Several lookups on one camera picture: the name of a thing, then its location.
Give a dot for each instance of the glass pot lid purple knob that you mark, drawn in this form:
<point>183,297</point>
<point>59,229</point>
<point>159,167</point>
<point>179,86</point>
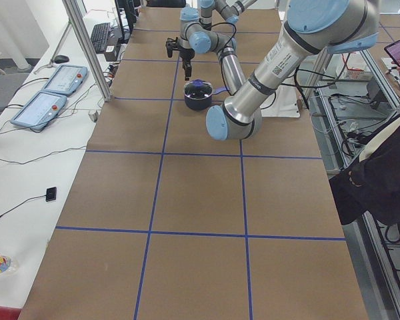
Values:
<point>198,89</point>

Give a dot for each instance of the black computer keyboard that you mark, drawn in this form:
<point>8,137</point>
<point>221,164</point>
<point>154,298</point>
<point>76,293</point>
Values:
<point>99,37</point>

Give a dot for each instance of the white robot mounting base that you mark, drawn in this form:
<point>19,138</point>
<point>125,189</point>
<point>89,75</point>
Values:
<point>283,103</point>

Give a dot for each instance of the teach pendant farther one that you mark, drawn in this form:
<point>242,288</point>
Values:
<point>66,79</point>

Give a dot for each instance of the black computer mouse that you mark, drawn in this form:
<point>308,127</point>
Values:
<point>58,59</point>

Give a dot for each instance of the small black square puck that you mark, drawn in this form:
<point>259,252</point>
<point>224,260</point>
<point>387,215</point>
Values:
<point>51,194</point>

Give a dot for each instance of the person in black jacket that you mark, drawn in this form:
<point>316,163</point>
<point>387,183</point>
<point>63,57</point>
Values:
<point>372,182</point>

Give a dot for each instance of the red labelled plastic bottle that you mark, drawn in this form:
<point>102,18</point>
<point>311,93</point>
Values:
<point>7,265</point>

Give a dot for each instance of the dark blue saucepan purple handle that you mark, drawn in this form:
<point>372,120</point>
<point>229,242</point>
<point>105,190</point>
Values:
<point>198,105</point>

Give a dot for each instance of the aluminium frame post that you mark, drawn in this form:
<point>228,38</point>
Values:
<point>76,20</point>

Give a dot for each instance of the teach pendant nearer camera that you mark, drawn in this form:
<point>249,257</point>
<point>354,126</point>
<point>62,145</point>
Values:
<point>39,110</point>

